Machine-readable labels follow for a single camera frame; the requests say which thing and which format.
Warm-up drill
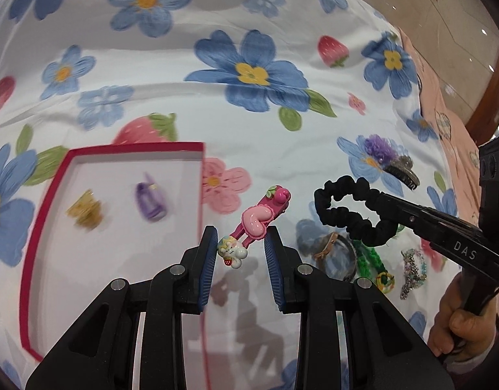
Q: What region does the pink printed blanket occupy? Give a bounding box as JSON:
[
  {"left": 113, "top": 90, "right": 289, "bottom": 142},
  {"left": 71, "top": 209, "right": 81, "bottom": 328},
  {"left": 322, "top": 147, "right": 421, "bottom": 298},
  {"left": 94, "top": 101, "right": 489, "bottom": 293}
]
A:
[{"left": 396, "top": 24, "right": 483, "bottom": 196}]

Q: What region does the yellow hair claw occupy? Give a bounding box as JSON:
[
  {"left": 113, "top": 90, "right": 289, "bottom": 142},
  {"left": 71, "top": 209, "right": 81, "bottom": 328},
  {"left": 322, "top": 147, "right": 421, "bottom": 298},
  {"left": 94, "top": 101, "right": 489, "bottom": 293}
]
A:
[{"left": 66, "top": 189, "right": 106, "bottom": 230}]

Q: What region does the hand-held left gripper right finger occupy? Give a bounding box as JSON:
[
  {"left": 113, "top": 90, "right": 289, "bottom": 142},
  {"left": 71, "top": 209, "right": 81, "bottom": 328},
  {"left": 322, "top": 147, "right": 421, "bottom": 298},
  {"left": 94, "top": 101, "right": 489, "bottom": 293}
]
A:
[{"left": 263, "top": 226, "right": 453, "bottom": 390}]

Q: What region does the gold and brown watch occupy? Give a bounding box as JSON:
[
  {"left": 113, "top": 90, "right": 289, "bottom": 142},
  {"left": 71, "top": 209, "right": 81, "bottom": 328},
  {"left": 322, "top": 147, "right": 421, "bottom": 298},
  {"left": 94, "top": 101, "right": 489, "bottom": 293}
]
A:
[{"left": 312, "top": 231, "right": 358, "bottom": 283}]

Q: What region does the pink bunny hair clip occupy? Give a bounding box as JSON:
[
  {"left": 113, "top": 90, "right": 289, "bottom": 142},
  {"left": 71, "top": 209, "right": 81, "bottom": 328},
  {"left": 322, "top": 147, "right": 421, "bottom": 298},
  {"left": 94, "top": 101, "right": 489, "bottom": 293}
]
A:
[{"left": 218, "top": 185, "right": 291, "bottom": 269}]

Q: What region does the brown wooden furniture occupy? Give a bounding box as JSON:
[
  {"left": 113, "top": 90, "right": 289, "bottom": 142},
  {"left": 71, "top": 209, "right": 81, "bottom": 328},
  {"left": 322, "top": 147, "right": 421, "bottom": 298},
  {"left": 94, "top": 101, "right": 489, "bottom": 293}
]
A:
[{"left": 465, "top": 61, "right": 499, "bottom": 147}]

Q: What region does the person's right hand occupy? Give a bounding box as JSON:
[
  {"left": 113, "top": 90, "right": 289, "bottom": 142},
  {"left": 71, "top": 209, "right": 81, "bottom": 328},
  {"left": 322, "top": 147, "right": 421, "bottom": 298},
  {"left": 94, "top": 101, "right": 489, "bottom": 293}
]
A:
[{"left": 427, "top": 272, "right": 499, "bottom": 365}]

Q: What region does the floral bedsheet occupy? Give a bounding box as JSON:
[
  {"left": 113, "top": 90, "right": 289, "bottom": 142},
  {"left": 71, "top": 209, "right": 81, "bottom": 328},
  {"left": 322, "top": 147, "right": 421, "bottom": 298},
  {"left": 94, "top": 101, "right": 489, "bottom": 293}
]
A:
[{"left": 0, "top": 0, "right": 478, "bottom": 390}]

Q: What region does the red-edged white box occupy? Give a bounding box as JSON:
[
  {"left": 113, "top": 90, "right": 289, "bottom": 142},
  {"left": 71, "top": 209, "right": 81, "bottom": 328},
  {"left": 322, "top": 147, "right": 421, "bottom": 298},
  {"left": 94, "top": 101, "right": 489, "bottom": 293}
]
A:
[{"left": 19, "top": 141, "right": 213, "bottom": 390}]

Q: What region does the purple flower hair claw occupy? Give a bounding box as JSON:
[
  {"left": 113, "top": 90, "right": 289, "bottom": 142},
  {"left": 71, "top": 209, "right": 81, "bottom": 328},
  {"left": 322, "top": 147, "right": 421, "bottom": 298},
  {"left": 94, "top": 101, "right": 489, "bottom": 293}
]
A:
[{"left": 363, "top": 134, "right": 420, "bottom": 191}]

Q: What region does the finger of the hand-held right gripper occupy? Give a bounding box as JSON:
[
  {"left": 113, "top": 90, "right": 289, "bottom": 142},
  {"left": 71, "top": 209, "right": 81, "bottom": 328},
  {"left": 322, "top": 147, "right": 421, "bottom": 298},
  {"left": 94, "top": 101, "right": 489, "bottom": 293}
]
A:
[
  {"left": 390, "top": 216, "right": 439, "bottom": 248},
  {"left": 371, "top": 192, "right": 453, "bottom": 230}
]

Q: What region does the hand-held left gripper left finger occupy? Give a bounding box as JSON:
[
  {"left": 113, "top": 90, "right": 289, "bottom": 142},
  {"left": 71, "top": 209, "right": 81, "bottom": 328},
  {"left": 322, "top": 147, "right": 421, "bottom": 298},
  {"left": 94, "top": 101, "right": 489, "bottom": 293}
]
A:
[{"left": 25, "top": 226, "right": 220, "bottom": 390}]

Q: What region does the black scrunchie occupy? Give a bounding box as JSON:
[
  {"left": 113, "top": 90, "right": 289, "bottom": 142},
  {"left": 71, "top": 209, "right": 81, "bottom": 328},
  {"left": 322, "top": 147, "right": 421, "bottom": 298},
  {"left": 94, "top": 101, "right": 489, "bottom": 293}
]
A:
[{"left": 313, "top": 175, "right": 398, "bottom": 247}]

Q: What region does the green braided flower band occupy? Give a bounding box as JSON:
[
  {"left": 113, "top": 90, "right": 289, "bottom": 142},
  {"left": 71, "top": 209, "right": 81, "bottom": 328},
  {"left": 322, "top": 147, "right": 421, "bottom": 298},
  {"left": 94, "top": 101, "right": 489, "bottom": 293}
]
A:
[{"left": 351, "top": 238, "right": 397, "bottom": 293}]

